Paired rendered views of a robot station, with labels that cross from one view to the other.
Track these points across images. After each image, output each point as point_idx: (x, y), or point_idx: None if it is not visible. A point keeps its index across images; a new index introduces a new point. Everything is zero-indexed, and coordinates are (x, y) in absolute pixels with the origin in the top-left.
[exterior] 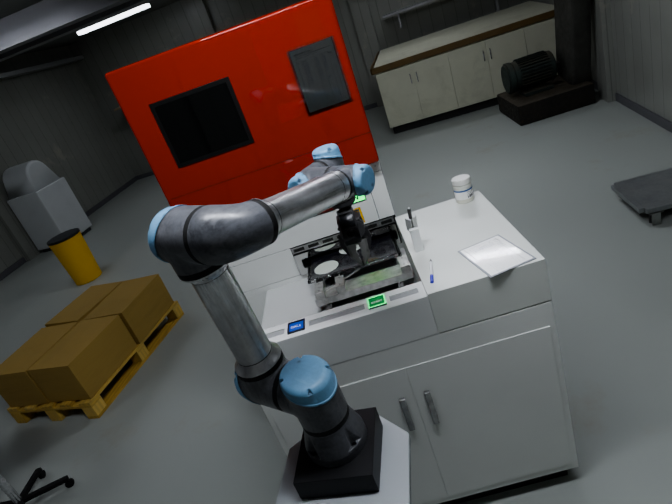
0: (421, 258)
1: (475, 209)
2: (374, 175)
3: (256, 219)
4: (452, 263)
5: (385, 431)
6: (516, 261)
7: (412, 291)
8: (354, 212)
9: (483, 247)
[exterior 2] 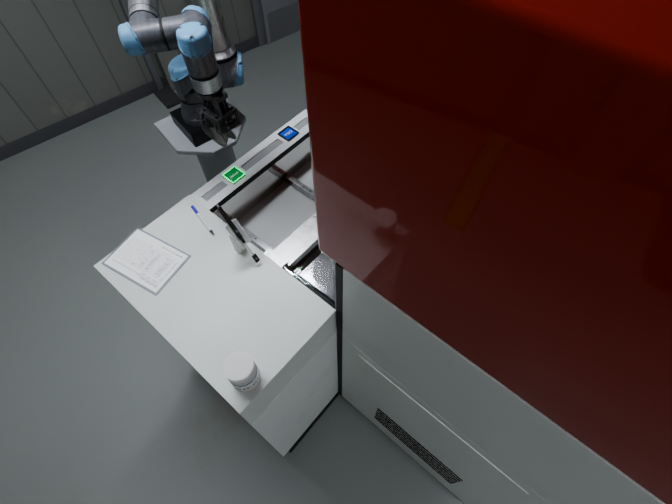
0: (228, 236)
1: (214, 350)
2: (123, 47)
3: None
4: (187, 237)
5: (192, 146)
6: (119, 253)
7: (209, 197)
8: (216, 115)
9: (163, 267)
